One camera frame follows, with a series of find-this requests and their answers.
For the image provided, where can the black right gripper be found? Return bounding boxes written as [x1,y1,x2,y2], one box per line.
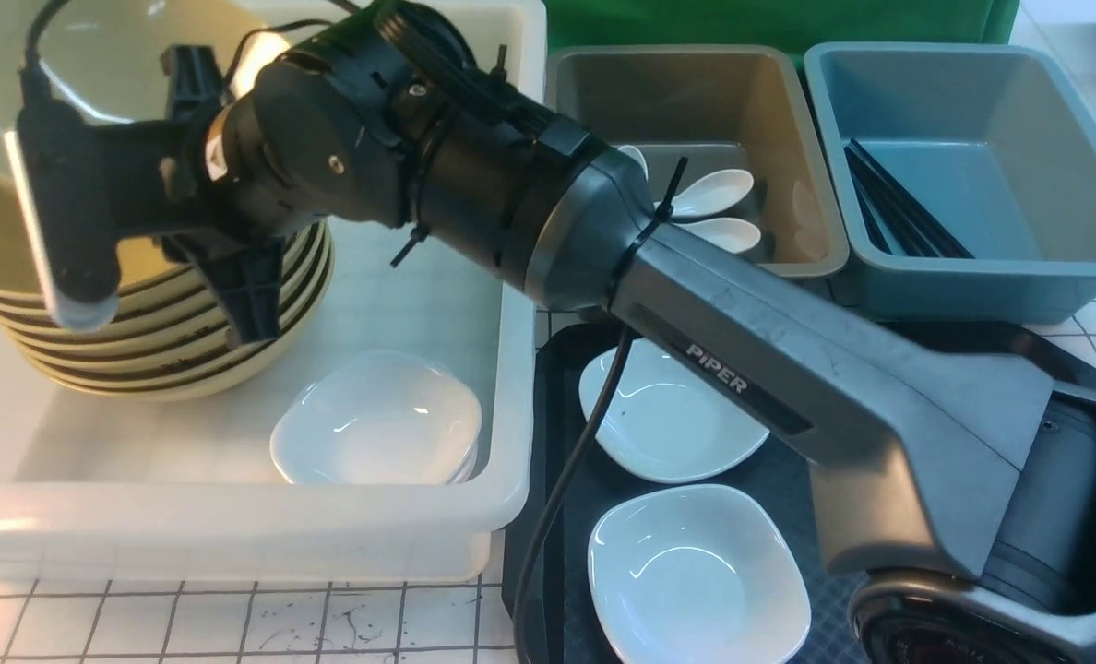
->
[119,43,286,348]

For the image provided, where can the white square dish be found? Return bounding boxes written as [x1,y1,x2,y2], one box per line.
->
[589,484,811,663]
[596,337,770,484]

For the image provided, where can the white ceramic soup spoon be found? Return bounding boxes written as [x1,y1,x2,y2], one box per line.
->
[682,216,763,254]

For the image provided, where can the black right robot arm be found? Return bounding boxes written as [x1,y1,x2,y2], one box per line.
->
[116,1,1096,663]

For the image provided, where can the stack of yellow bowls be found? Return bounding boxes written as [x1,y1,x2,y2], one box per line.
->
[0,222,333,394]

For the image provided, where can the large white plastic tub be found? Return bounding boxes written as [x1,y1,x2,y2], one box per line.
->
[0,0,547,582]

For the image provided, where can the stack of white dishes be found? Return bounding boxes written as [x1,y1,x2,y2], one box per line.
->
[269,351,483,486]

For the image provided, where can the black plastic serving tray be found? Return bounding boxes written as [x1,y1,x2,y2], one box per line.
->
[502,321,1096,663]

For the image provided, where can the white spoon upright in bin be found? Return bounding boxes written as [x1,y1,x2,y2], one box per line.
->
[618,146,649,181]

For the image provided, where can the brown plastic bin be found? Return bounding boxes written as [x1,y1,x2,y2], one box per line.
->
[544,45,849,281]

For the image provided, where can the white spoon lying in bin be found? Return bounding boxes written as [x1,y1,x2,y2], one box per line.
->
[671,169,755,219]

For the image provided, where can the green backdrop cloth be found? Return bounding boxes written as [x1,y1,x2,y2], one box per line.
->
[544,1,1019,59]

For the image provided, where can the black chopsticks in blue bin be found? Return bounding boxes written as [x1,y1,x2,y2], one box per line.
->
[846,139,973,259]

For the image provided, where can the blue plastic bin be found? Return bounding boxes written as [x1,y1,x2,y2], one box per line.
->
[803,42,1096,324]

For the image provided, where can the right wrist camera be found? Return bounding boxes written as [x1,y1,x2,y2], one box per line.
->
[4,100,121,333]

